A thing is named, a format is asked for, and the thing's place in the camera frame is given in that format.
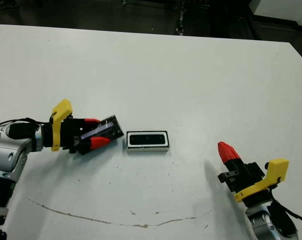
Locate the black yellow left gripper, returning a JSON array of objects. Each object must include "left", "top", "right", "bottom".
[{"left": 49, "top": 98, "right": 112, "bottom": 155}]

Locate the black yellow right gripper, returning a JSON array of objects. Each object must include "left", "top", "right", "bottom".
[{"left": 217, "top": 141, "right": 290, "bottom": 209}]

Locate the shiny black box lid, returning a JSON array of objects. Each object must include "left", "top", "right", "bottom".
[{"left": 79, "top": 114, "right": 125, "bottom": 146}]

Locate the black camera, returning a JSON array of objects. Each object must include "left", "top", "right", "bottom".
[{"left": 128, "top": 133, "right": 166, "bottom": 147}]

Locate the black metal stand leg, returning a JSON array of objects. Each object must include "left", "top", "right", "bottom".
[{"left": 175, "top": 0, "right": 187, "bottom": 36}]

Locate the white camera box base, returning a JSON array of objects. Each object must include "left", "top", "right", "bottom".
[{"left": 126, "top": 130, "right": 171, "bottom": 154}]

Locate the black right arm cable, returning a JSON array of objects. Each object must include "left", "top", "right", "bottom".
[{"left": 270, "top": 186, "right": 302, "bottom": 225}]

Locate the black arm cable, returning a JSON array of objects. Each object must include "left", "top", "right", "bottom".
[
  {"left": 0, "top": 116, "right": 52, "bottom": 133},
  {"left": 270, "top": 186, "right": 302, "bottom": 225}
]

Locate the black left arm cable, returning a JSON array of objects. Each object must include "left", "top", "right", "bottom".
[{"left": 0, "top": 116, "right": 52, "bottom": 133}]

